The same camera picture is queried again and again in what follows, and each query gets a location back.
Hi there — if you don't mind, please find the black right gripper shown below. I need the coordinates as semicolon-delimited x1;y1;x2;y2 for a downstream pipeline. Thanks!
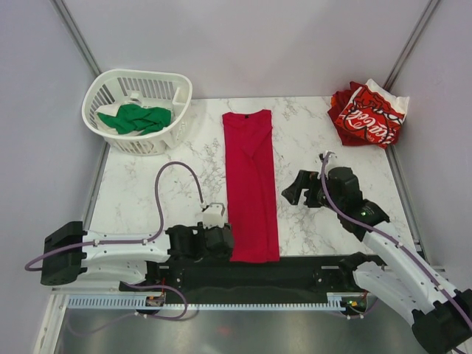
281;169;343;212

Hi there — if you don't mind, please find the crimson red t shirt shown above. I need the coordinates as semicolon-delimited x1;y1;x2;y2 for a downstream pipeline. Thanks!
222;109;280;263

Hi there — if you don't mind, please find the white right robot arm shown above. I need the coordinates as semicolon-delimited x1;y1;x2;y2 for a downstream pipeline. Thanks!
282;167;471;353

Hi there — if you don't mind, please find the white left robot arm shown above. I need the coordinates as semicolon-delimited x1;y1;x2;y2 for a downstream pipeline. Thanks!
41;221;234;290

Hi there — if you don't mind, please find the red coca-cola print shirt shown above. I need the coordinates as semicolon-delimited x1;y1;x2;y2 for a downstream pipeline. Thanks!
336;79;410;149

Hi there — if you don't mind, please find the green t shirt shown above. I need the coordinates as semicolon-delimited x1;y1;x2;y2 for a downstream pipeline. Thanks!
99;104;172;135

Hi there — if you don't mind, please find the white plastic laundry basket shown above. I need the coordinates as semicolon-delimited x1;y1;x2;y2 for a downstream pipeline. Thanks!
82;69;192;156

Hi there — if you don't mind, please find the white cloth in basket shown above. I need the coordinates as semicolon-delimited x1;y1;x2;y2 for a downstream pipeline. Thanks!
93;103;121;133

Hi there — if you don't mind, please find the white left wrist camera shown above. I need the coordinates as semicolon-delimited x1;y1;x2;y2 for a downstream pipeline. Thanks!
202;202;226;228

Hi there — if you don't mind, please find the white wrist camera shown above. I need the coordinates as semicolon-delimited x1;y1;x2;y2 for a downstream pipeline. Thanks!
202;202;226;228
319;150;337;163

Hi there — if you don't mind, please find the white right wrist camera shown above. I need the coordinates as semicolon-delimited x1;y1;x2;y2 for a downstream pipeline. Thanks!
319;150;337;163

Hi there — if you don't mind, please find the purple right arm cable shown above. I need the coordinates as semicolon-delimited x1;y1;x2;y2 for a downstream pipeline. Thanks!
319;156;472;354

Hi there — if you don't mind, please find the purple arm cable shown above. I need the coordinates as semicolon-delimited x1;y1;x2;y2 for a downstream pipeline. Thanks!
24;161;206;321
319;156;472;354

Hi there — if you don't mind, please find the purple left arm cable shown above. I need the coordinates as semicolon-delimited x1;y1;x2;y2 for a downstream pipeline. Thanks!
24;161;206;321

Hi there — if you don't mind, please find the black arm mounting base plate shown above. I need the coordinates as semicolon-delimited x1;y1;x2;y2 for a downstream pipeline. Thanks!
138;252;383;304

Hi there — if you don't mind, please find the white slotted cable duct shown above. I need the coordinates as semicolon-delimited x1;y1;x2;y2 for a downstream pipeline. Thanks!
66;294;358;311

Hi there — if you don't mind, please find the aluminium frame rail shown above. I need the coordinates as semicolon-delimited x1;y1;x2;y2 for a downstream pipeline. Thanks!
432;265;448;280

